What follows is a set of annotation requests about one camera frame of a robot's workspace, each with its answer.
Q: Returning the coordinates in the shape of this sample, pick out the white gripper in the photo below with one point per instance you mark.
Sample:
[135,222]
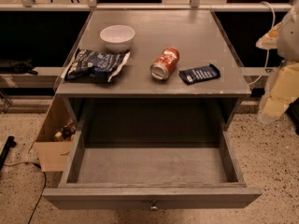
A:
[290,36]

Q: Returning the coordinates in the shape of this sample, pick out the red coke can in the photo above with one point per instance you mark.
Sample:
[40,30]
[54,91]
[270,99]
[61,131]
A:
[165,64]

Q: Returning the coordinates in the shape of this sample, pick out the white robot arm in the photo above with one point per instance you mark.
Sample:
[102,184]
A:
[282,85]

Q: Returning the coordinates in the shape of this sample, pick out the metal drawer knob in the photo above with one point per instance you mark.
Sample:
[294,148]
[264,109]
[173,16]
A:
[154,207]

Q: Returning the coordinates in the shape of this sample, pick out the open grey top drawer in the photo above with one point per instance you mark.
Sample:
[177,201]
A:
[131,153]

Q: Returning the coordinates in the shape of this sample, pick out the dark blue snack bar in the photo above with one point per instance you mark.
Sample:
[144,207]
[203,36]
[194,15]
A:
[200,74]

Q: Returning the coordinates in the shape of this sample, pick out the grey wooden cabinet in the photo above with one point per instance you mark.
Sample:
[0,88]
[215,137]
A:
[196,34]

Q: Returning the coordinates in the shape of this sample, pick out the white ceramic bowl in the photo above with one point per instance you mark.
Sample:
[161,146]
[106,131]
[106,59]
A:
[118,38]

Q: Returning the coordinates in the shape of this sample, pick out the blue white chip bag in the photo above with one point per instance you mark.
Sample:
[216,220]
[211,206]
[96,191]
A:
[91,63]

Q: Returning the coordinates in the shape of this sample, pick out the items in cardboard box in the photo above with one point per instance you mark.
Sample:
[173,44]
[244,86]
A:
[65,133]

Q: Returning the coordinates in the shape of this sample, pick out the cardboard box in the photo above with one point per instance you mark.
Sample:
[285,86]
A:
[52,155]

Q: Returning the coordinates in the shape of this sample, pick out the black object on ledge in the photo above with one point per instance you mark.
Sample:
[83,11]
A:
[8,66]

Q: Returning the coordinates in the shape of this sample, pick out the black bar on floor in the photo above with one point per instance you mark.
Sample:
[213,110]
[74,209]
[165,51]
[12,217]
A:
[7,146]

